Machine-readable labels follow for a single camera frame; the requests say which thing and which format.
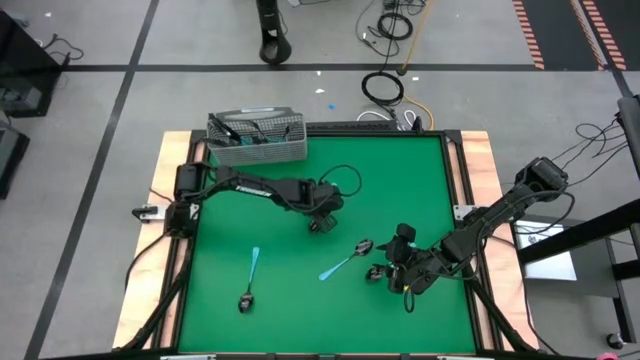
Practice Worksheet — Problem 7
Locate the white sheet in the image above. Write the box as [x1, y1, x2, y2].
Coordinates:
[513, 219, 579, 282]

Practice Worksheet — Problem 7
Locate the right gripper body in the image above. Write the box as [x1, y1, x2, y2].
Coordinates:
[384, 234, 447, 296]

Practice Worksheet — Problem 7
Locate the black equipment box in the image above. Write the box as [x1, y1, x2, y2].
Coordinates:
[0, 122, 31, 201]

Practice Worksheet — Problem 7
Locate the silver arm base bracket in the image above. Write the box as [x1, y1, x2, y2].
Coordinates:
[452, 203, 482, 222]
[131, 203, 171, 224]

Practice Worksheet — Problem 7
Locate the black metal workstation frame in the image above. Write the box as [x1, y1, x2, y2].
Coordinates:
[514, 94, 640, 351]

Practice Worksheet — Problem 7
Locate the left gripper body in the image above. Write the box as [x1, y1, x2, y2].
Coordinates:
[298, 179, 346, 220]

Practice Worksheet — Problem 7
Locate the black desk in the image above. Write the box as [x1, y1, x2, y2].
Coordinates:
[0, 9, 65, 119]

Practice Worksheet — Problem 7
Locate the wooden bench top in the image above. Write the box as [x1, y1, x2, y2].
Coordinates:
[112, 129, 540, 351]

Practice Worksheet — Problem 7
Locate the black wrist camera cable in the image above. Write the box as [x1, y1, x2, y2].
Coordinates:
[318, 163, 363, 199]

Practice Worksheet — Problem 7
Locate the grey plastic cutlery basket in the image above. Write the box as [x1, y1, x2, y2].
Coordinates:
[205, 105, 309, 168]

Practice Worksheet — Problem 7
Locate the black orange-striped floor mat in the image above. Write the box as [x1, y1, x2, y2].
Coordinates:
[510, 0, 629, 72]

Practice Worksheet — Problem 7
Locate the orange floor cable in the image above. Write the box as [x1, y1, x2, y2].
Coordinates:
[398, 0, 436, 132]

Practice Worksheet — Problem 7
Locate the black power strip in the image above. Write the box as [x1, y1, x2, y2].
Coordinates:
[305, 120, 401, 132]

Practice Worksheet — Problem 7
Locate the coiled black cable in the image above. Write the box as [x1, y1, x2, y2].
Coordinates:
[375, 12, 415, 42]
[360, 71, 405, 107]

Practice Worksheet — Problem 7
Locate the green table mat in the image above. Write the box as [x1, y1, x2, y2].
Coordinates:
[177, 133, 477, 354]

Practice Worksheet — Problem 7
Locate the white floor cable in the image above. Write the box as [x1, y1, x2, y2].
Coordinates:
[355, 108, 417, 127]

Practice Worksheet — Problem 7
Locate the black pedestal stand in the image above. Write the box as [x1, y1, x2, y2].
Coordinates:
[255, 0, 294, 65]

